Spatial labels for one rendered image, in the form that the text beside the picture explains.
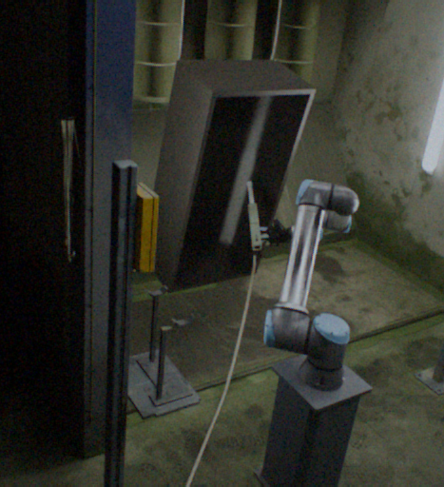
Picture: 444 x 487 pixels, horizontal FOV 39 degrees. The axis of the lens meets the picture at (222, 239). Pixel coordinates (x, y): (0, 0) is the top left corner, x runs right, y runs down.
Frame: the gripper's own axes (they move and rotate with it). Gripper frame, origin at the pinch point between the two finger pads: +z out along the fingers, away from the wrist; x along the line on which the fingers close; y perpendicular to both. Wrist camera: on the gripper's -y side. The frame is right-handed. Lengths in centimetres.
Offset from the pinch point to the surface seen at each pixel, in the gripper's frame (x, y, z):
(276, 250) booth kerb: 86, 124, -31
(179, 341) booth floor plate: -20, 73, 44
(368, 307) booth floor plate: 19, 110, -87
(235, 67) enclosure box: 46, -73, 7
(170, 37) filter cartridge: 130, -38, 39
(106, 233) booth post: -53, -69, 66
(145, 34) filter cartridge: 129, -42, 54
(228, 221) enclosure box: 42, 36, 10
